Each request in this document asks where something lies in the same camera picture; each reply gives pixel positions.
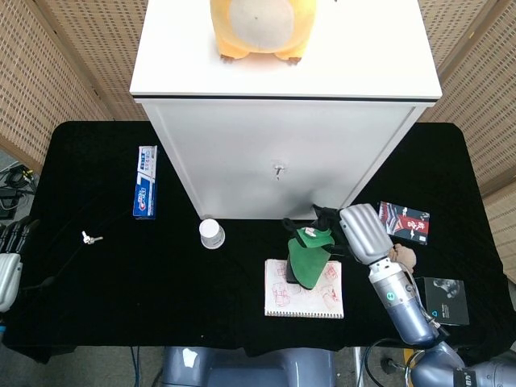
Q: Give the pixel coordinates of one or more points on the spiral notebook with red sketches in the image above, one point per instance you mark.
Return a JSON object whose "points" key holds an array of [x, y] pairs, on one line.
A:
{"points": [[306, 304]]}

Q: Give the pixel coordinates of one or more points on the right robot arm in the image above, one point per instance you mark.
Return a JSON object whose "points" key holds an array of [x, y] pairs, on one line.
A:
{"points": [[407, 310]]}

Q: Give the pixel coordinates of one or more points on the metal cabinet hook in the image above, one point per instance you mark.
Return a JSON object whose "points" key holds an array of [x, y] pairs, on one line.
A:
{"points": [[278, 168]]}

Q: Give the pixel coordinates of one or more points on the blue toothpaste box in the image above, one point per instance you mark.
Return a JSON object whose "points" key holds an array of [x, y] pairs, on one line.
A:
{"points": [[145, 185]]}

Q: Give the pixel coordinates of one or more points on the black tablecloth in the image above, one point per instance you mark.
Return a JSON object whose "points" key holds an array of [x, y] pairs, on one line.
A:
{"points": [[161, 290]]}

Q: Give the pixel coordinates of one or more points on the blue-grey robot torso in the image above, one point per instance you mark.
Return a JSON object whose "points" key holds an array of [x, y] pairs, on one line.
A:
{"points": [[250, 369]]}

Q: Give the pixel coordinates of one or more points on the yellow plush toy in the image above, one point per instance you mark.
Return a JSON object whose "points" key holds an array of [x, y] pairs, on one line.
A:
{"points": [[262, 28]]}

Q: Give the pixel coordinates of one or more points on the black headphone box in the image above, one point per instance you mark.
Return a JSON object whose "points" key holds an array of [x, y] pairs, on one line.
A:
{"points": [[447, 300]]}

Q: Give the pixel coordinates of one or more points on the small silver keys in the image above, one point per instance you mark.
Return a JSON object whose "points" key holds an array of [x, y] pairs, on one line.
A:
{"points": [[90, 238]]}

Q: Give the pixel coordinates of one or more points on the red and black card box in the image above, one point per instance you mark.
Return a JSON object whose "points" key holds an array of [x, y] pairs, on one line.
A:
{"points": [[407, 223]]}

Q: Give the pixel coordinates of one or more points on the small beige cloth lump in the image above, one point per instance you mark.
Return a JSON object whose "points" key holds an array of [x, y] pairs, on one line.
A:
{"points": [[405, 256]]}

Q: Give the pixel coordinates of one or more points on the wicker folding screen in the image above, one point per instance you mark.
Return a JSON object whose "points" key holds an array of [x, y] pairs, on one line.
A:
{"points": [[475, 80], [52, 68]]}

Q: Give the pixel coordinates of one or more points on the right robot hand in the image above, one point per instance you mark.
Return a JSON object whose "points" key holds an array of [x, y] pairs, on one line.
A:
{"points": [[367, 234]]}

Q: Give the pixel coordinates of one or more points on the white paper cup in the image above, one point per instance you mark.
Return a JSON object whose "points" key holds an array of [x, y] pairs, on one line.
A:
{"points": [[211, 234]]}

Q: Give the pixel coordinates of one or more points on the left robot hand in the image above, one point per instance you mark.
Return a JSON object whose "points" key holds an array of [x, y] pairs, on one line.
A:
{"points": [[8, 274]]}

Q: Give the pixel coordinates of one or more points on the white cabinet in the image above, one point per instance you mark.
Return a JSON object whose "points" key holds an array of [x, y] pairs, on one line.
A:
{"points": [[282, 92]]}

